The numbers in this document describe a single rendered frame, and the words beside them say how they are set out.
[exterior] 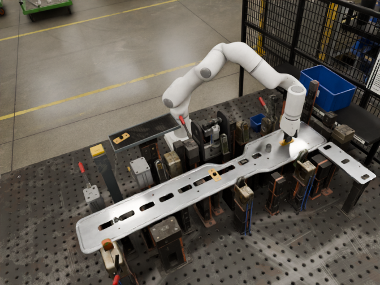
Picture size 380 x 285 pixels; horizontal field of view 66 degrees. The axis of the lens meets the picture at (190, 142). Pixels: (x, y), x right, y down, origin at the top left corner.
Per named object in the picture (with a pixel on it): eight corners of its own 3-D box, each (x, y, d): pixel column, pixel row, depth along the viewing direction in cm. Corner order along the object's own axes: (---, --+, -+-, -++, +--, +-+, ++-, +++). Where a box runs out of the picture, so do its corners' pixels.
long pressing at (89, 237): (83, 262, 123) (82, 260, 122) (73, 221, 138) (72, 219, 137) (329, 142, 162) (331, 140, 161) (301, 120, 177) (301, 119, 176)
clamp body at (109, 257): (125, 308, 136) (103, 277, 111) (116, 279, 146) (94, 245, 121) (146, 296, 139) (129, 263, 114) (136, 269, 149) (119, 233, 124)
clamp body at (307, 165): (296, 215, 164) (308, 175, 140) (281, 200, 171) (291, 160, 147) (308, 208, 166) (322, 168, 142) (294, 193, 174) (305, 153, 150)
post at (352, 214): (350, 220, 158) (368, 188, 138) (334, 205, 166) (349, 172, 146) (359, 215, 160) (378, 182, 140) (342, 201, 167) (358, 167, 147)
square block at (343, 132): (328, 179, 179) (345, 136, 154) (318, 171, 184) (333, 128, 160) (338, 174, 181) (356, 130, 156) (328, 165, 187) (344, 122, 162)
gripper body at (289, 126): (280, 111, 152) (277, 127, 160) (293, 121, 145) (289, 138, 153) (291, 106, 154) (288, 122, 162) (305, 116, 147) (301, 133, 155)
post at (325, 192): (325, 197, 170) (338, 163, 150) (311, 184, 178) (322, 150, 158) (333, 192, 172) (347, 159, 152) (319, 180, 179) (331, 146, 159)
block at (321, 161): (310, 202, 168) (322, 171, 149) (297, 189, 176) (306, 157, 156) (323, 195, 171) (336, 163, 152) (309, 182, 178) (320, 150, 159)
